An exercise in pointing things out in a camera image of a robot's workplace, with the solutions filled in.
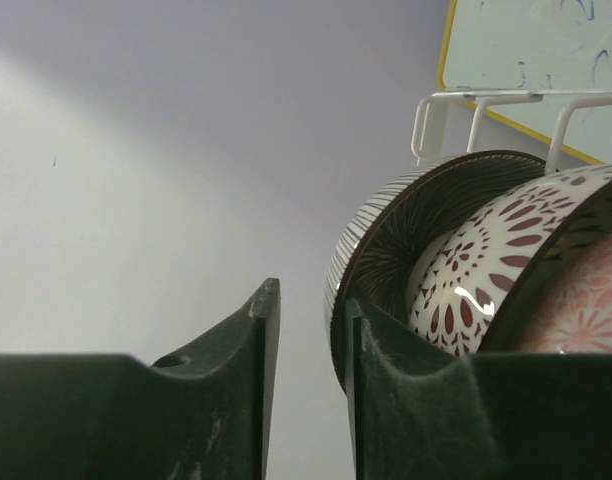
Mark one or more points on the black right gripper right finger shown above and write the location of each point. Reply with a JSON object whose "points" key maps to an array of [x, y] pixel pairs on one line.
{"points": [[417, 412]]}

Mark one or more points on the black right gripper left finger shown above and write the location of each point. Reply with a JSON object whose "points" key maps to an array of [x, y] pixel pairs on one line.
{"points": [[202, 411]]}

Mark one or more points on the maroon triangle pattern bowl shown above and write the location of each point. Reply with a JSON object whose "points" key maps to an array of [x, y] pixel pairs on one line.
{"points": [[495, 267]]}

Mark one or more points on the purple striped bowl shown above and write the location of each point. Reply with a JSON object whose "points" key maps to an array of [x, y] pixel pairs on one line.
{"points": [[388, 234]]}

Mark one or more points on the brown floral pattern bowl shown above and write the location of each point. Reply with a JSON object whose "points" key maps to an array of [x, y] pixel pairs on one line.
{"points": [[576, 315]]}

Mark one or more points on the yellow-framed whiteboard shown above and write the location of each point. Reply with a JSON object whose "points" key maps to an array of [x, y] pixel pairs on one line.
{"points": [[535, 45]]}

